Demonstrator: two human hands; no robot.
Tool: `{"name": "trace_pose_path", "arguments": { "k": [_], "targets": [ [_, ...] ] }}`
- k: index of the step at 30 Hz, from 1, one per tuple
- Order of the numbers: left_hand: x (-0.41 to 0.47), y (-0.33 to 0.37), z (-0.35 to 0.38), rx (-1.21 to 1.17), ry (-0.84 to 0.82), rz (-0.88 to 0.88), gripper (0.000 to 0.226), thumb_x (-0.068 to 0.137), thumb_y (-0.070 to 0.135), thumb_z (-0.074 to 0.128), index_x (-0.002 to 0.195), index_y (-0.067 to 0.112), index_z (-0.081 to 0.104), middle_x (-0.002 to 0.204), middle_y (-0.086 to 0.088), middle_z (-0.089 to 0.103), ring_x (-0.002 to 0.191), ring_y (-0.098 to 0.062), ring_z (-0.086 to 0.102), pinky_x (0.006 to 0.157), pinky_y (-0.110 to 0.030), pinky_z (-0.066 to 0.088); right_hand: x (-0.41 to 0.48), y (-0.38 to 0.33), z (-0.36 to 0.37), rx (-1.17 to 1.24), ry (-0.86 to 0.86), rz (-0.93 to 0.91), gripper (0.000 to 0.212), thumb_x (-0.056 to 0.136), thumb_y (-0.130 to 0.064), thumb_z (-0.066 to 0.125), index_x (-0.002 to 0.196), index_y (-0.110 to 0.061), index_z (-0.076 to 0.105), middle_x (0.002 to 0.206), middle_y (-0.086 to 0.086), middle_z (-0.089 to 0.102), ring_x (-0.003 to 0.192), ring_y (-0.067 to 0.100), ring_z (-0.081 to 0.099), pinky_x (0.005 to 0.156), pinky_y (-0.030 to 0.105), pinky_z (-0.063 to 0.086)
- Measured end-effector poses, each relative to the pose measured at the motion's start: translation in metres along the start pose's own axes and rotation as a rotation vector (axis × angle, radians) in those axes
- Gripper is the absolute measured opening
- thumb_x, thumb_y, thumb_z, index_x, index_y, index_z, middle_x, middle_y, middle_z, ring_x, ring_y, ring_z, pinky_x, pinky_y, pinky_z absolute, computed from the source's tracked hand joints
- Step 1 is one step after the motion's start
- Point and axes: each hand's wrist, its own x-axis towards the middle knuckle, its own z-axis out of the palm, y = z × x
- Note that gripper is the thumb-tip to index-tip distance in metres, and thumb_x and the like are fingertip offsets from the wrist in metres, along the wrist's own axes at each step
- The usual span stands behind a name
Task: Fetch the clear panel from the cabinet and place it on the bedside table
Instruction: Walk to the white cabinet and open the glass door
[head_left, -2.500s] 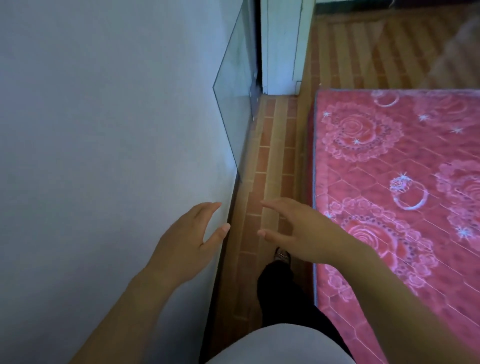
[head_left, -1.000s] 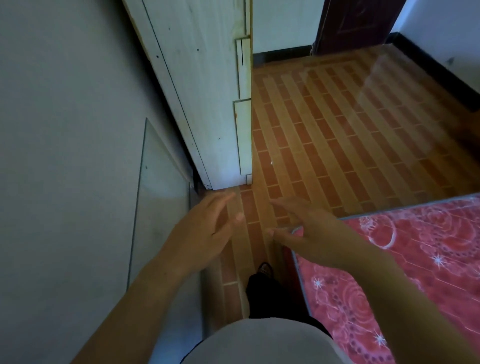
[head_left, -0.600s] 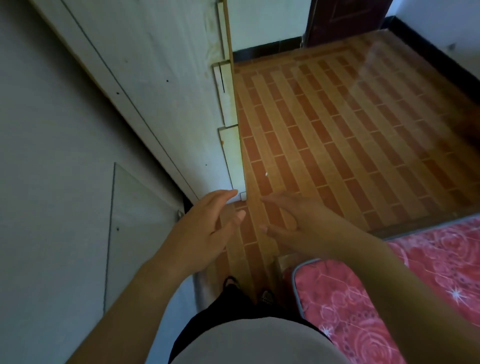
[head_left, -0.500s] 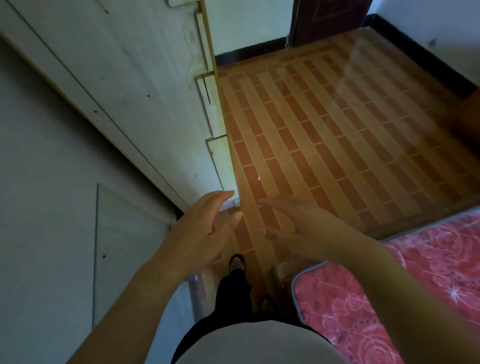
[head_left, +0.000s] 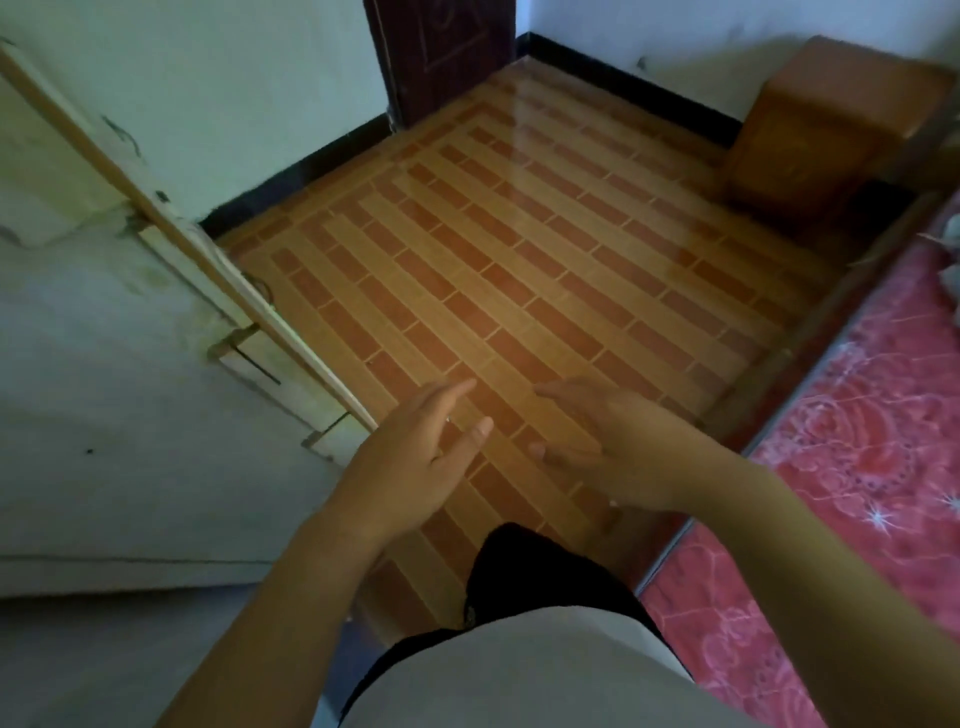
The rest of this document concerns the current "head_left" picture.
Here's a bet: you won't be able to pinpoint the dark red door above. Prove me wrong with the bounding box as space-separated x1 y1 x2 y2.
363 0 519 130

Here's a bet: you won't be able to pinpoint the brown wooden nightstand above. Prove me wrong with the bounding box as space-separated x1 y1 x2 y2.
721 35 959 220

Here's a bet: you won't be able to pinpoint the person's left hand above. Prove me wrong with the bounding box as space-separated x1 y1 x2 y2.
325 378 495 543

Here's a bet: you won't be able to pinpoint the wooden bed frame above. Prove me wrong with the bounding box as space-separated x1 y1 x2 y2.
701 93 960 453

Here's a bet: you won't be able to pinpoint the person's right hand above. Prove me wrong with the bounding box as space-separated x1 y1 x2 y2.
528 378 723 517

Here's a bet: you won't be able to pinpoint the red floral bed sheet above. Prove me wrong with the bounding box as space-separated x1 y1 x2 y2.
637 193 960 728

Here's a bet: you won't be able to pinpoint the person's left forearm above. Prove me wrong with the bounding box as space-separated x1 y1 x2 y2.
156 508 393 728

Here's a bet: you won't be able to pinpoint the person's white shirt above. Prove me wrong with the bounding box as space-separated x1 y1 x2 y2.
341 603 760 728

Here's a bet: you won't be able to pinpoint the person's right forearm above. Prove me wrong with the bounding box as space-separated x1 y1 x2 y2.
675 441 960 728

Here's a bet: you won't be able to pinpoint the person's black shorts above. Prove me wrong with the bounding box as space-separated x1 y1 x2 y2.
341 522 693 723

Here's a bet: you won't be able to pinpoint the white door with wooden edge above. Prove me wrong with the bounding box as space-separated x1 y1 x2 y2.
0 37 378 601

